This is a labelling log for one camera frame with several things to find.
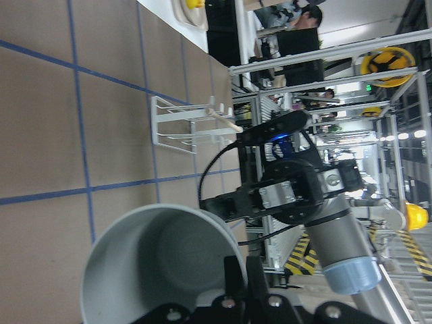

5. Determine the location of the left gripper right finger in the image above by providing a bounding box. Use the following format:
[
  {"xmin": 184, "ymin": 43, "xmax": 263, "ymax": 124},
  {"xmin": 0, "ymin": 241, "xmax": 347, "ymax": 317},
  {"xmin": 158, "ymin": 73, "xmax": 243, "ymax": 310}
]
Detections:
[{"xmin": 246, "ymin": 256, "xmax": 269, "ymax": 300}]

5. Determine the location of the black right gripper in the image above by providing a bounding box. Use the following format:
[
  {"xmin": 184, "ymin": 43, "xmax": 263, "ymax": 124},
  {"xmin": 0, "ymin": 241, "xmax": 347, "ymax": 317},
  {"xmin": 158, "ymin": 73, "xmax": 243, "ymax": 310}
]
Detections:
[{"xmin": 198, "ymin": 130, "xmax": 363, "ymax": 225}]

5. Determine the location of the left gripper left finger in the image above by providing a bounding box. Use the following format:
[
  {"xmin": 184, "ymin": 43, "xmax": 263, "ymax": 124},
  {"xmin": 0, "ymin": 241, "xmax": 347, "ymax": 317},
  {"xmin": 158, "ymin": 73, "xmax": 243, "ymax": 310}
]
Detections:
[{"xmin": 223, "ymin": 256, "xmax": 247, "ymax": 300}]

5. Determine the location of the white grey plastic cup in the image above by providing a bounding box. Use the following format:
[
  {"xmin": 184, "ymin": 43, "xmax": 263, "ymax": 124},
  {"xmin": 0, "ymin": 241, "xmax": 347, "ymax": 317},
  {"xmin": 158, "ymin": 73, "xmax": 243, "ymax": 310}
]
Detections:
[{"xmin": 80, "ymin": 204, "xmax": 246, "ymax": 323}]

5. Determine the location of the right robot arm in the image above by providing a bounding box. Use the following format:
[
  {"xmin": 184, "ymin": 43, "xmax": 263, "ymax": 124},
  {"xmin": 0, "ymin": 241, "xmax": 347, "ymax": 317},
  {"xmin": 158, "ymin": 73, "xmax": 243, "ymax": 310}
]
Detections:
[{"xmin": 199, "ymin": 133, "xmax": 406, "ymax": 295}]

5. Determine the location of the wooden rack dowel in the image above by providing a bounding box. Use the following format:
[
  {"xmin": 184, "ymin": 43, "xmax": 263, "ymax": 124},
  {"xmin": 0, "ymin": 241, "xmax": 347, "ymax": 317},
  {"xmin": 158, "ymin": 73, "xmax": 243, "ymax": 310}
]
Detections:
[{"xmin": 206, "ymin": 108, "xmax": 243, "ymax": 133}]

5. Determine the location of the yellow hard hat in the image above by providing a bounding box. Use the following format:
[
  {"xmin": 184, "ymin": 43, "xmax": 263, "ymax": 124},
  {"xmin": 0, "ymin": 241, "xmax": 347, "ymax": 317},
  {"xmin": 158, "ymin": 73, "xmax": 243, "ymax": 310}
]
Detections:
[
  {"xmin": 405, "ymin": 201, "xmax": 429, "ymax": 232},
  {"xmin": 360, "ymin": 47, "xmax": 416, "ymax": 88}
]

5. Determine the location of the cream tray on desk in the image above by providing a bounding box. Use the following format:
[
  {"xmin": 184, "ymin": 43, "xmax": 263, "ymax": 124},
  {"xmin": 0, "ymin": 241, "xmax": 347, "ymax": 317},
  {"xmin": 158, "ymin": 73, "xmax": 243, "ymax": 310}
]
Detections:
[{"xmin": 171, "ymin": 0, "xmax": 208, "ymax": 31}]

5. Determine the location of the yellow lemon toy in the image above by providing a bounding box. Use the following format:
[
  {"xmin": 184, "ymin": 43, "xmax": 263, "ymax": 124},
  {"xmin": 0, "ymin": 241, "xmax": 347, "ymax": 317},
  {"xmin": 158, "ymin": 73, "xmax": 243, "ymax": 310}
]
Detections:
[{"xmin": 185, "ymin": 0, "xmax": 205, "ymax": 9}]

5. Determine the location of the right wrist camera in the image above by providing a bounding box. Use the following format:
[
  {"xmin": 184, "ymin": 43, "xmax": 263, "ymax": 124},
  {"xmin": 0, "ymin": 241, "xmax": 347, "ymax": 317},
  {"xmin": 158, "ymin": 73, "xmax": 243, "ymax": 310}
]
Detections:
[{"xmin": 237, "ymin": 110, "xmax": 311, "ymax": 146}]

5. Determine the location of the black camera cable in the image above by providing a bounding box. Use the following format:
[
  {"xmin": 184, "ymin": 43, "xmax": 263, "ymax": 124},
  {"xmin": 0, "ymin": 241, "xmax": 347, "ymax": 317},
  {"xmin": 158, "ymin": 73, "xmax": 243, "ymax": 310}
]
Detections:
[{"xmin": 197, "ymin": 140, "xmax": 240, "ymax": 210}]

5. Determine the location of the white wire cup rack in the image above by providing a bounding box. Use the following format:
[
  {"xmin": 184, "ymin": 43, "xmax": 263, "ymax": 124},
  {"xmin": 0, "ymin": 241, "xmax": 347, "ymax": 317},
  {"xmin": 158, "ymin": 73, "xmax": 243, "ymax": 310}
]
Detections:
[{"xmin": 151, "ymin": 96, "xmax": 239, "ymax": 154}]

